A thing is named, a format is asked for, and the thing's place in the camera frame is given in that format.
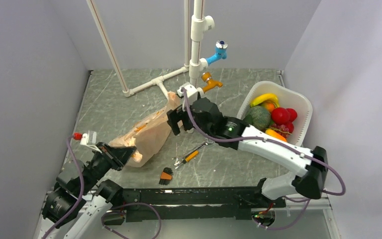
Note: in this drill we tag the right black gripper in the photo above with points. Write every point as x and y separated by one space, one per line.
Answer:
176 115

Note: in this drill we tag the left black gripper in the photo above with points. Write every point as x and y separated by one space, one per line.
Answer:
118 157

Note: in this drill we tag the orange plastic bag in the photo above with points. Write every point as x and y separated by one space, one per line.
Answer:
149 134

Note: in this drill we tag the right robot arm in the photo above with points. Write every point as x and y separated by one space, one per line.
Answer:
306 167

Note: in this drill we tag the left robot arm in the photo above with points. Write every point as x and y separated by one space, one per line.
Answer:
79 197

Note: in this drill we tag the green fake melon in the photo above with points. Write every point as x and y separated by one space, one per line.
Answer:
259 117

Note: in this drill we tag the yellow fake banana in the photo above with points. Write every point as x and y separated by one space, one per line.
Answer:
265 97

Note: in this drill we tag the fake orange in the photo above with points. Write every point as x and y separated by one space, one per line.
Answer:
269 106

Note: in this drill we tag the yellow fake mango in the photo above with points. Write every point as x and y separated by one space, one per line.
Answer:
275 134

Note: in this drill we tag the red fake apple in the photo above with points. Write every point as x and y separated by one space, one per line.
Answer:
280 116

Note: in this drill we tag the red fake tomato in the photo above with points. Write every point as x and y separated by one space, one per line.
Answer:
292 114

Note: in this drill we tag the silver combination wrench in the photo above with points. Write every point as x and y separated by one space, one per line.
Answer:
206 142

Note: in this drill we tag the black orange hex key set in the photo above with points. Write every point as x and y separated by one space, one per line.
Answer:
166 176

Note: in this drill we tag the orange tap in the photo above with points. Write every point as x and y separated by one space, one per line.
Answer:
210 82

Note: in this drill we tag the blue tap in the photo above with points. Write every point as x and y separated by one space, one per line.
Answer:
220 52

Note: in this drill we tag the white PVC pipe stand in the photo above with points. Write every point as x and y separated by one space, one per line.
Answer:
151 34

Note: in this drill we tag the white plastic basket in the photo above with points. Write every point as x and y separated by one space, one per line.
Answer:
287 99

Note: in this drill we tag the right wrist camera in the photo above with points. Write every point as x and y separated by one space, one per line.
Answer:
192 92

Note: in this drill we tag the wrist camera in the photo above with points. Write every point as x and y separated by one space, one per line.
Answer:
86 139
192 92

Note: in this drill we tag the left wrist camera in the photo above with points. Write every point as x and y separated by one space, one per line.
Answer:
86 139

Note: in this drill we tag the orange handled screwdriver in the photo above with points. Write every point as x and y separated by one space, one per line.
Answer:
186 159

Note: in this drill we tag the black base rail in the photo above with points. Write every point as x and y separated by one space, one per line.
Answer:
240 203

